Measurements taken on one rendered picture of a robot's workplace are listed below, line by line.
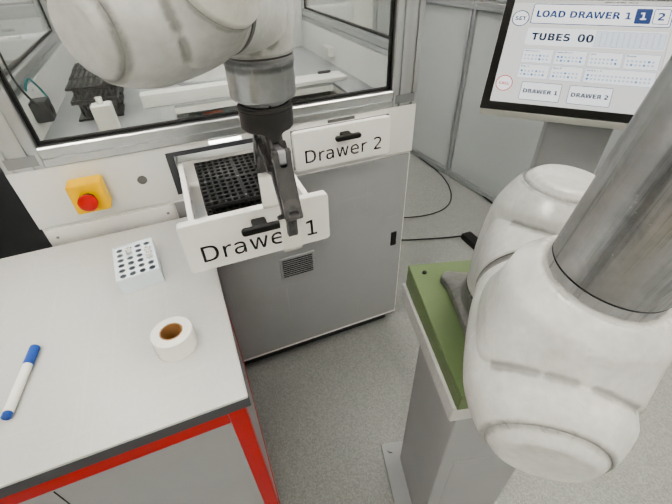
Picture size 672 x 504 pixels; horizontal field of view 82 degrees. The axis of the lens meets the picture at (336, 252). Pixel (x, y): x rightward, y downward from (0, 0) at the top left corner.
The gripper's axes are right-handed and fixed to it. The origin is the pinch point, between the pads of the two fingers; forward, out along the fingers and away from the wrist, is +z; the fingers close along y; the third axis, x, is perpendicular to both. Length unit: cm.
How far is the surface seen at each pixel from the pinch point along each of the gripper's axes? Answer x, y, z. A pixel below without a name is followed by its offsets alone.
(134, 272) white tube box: 28.5, 17.3, 16.0
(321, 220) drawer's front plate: -10.2, 8.3, 8.0
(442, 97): -151, 162, 46
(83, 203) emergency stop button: 36, 35, 7
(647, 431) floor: -107, -35, 94
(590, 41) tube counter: -86, 20, -16
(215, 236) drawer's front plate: 11.0, 8.4, 5.8
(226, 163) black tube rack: 4.0, 36.7, 5.1
